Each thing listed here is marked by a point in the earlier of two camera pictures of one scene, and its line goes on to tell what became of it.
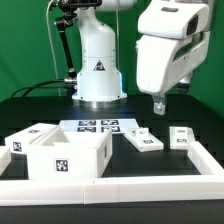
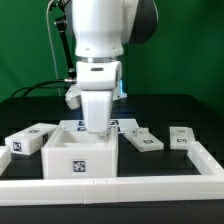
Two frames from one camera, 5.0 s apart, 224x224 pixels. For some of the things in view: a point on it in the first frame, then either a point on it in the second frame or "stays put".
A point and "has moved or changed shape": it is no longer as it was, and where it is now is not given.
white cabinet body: (70, 155) has moved or changed shape
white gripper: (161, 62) to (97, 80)
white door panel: (180, 137) stays put
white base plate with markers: (98, 126) stays put
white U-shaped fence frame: (208, 185) stays put
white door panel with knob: (142, 140) stays put
